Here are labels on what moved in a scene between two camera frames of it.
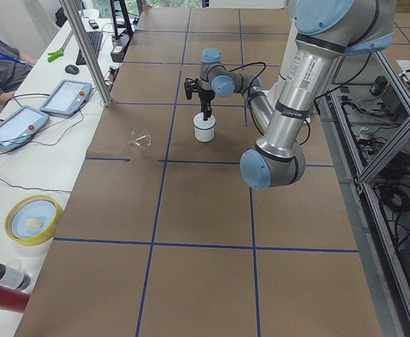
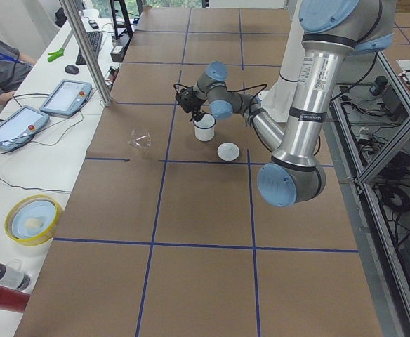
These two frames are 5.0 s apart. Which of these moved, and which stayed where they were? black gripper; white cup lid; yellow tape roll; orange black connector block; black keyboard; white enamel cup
Moved: white cup lid; black gripper
Stayed: black keyboard; orange black connector block; white enamel cup; yellow tape roll
